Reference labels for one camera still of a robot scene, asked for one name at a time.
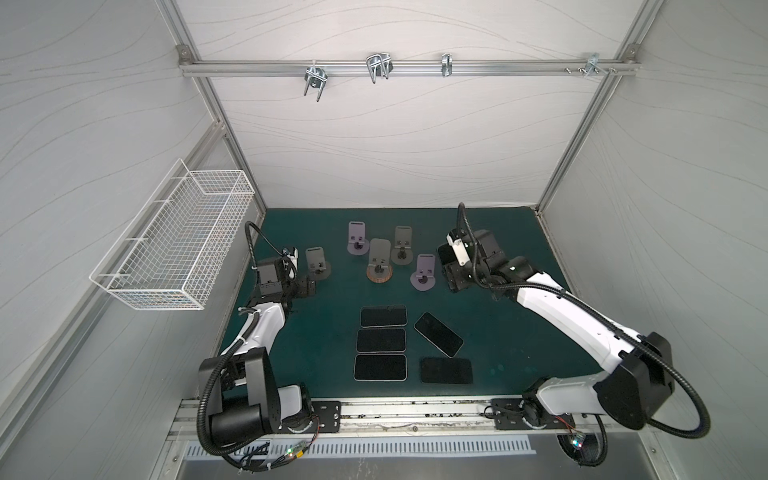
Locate metal U-bolt clamp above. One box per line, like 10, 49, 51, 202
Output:
303, 65, 328, 102

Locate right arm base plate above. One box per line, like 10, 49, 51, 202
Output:
482, 398, 575, 431

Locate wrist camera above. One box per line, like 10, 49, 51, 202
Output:
446, 233, 471, 267
282, 247, 298, 278

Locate white-edged phone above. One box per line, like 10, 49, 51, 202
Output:
353, 354, 407, 382

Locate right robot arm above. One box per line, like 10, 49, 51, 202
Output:
438, 227, 711, 439

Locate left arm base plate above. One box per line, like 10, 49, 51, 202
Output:
282, 401, 341, 434

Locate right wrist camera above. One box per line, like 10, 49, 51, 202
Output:
446, 233, 471, 267

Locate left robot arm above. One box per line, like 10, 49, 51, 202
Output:
196, 250, 320, 472

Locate grey round stand back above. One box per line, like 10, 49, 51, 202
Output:
390, 226, 413, 265

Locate grey phone stand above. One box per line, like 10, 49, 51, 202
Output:
305, 247, 331, 281

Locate purple phone stand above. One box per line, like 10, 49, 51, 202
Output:
410, 254, 436, 292

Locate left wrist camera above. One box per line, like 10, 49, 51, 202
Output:
282, 247, 298, 278

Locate wooden base phone stand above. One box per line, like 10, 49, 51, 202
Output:
366, 238, 393, 284

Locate metal bracket clamp right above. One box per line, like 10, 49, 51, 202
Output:
564, 53, 618, 78

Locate metal hook clamp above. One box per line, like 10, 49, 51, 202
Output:
365, 52, 393, 84

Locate white wire basket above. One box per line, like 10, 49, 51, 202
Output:
89, 159, 255, 311

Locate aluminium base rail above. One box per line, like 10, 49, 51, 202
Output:
166, 392, 661, 442

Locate dark phone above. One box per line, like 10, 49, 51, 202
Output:
437, 243, 457, 266

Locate small metal ring clamp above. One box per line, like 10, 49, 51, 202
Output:
441, 53, 453, 78

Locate silver-edged phone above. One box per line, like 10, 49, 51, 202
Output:
414, 312, 464, 358

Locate right black cable loop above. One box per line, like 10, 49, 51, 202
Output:
556, 413, 610, 468

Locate left black cable bundle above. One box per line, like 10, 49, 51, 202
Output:
221, 419, 319, 474

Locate white slotted cable duct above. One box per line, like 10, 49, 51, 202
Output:
182, 435, 536, 462

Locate pink-edged phone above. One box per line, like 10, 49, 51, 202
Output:
356, 328, 406, 354

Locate aluminium crossbar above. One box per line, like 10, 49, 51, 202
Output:
180, 57, 641, 78

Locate black phone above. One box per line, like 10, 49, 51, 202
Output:
419, 357, 474, 385

